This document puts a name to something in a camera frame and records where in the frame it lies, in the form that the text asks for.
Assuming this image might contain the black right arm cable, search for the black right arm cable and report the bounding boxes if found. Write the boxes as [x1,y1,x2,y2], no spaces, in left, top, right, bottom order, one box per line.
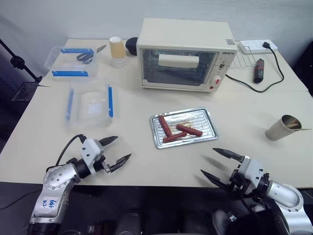
[238,192,272,235]

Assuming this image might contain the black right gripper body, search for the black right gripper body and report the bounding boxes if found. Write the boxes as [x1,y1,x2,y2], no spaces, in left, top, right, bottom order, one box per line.
[227,158,249,194]

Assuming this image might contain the cream toaster oven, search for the cream toaster oven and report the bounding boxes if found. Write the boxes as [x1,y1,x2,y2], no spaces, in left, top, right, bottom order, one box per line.
[136,17,239,94]

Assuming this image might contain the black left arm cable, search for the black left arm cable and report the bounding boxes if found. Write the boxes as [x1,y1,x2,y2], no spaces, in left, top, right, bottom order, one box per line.
[55,134,88,166]

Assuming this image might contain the dark floor mat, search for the dark floor mat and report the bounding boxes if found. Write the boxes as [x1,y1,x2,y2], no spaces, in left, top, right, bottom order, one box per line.
[10,81,40,102]

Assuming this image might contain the metal wire oven rack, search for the metal wire oven rack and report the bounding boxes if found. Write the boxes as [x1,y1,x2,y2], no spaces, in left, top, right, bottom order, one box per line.
[229,52,260,68]

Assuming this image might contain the black and red lighter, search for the black and red lighter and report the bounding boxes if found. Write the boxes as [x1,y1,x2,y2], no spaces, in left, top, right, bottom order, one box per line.
[252,58,266,85]

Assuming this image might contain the metal cup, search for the metal cup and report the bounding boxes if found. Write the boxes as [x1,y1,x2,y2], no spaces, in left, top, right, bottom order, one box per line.
[265,114,303,142]

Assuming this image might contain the silver baking tray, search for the silver baking tray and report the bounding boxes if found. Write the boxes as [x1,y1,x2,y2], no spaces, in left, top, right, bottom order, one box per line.
[149,106,219,149]

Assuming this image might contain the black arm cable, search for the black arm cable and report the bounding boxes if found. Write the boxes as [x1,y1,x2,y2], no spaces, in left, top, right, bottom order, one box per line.
[238,192,272,235]
[55,134,88,166]

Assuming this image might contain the clear lid with blue clips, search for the clear lid with blue clips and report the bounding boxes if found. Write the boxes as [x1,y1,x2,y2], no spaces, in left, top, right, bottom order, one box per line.
[64,83,116,128]

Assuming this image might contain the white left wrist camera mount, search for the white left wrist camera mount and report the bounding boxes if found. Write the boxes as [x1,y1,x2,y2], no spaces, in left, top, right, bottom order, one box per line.
[79,138,106,172]

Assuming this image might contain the clear box with blue clips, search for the clear box with blue clips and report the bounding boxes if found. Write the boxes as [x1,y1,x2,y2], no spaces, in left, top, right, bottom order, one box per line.
[44,46,99,79]

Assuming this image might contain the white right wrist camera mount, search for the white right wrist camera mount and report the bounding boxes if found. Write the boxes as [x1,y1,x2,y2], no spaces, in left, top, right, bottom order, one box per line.
[237,156,267,194]

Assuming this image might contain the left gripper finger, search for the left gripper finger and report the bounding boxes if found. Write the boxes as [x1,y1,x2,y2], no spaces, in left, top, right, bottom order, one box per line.
[98,136,119,148]
[109,153,133,173]

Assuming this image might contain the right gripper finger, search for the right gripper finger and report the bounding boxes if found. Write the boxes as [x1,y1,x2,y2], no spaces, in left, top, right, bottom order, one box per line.
[212,147,246,164]
[200,169,230,190]

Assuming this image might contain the black handled scissors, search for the black handled scissors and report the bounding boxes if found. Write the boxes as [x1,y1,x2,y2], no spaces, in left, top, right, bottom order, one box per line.
[76,44,108,65]

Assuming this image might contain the thin black floor cable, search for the thin black floor cable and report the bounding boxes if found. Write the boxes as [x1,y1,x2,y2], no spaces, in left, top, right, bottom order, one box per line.
[0,190,38,210]

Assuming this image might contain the black oven power cable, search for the black oven power cable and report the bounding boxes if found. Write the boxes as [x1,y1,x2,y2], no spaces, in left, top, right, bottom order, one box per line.
[225,42,285,93]

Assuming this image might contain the black tripod stand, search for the black tripod stand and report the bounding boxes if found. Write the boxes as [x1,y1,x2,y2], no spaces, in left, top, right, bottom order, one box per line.
[0,38,44,83]

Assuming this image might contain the black round object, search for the black round object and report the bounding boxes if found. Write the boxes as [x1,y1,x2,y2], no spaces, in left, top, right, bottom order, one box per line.
[125,37,139,57]

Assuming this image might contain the red brown sausage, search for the red brown sausage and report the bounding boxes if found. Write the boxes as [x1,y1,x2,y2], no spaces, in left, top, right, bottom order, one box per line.
[158,115,173,136]
[176,123,204,137]
[162,132,188,143]

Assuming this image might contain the white power strip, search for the white power strip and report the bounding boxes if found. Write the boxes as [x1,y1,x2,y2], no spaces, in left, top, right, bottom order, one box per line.
[238,39,280,55]

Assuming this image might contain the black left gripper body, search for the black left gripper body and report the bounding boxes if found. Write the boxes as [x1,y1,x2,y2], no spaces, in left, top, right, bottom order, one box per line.
[92,144,111,175]

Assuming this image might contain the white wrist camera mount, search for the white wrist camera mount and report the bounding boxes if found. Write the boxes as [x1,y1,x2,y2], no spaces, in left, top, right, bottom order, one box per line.
[237,156,267,194]
[79,138,106,172]

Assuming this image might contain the clear plastic cup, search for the clear plastic cup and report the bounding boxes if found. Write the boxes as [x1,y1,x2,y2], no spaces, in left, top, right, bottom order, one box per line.
[108,55,129,69]

